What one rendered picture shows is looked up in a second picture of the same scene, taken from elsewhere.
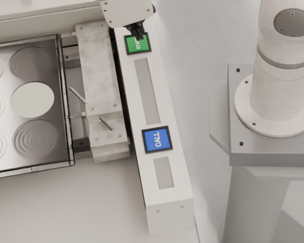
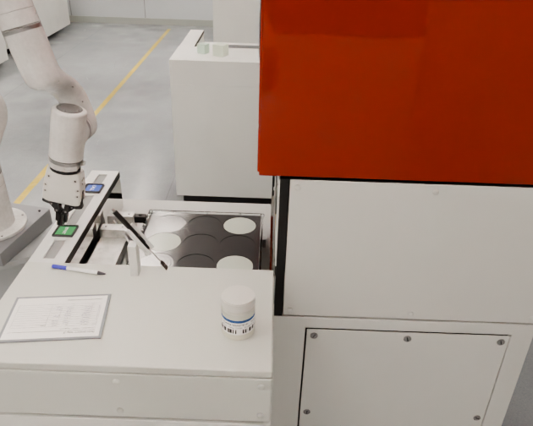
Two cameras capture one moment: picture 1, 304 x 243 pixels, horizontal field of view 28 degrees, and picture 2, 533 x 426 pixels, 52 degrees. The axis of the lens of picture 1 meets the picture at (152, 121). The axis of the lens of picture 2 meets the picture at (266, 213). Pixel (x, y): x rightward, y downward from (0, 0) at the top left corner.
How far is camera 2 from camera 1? 2.25 m
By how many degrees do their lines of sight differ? 94
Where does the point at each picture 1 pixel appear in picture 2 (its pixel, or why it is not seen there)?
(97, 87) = (111, 248)
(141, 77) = (78, 216)
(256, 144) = (30, 209)
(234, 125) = (34, 219)
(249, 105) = (13, 223)
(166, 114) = not seen: hidden behind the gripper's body
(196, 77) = not seen: outside the picture
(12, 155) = (188, 218)
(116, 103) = (104, 227)
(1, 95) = (186, 247)
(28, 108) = (168, 237)
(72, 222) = not seen: hidden behind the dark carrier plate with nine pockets
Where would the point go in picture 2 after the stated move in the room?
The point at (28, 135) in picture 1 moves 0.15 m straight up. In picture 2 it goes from (173, 225) to (170, 181)
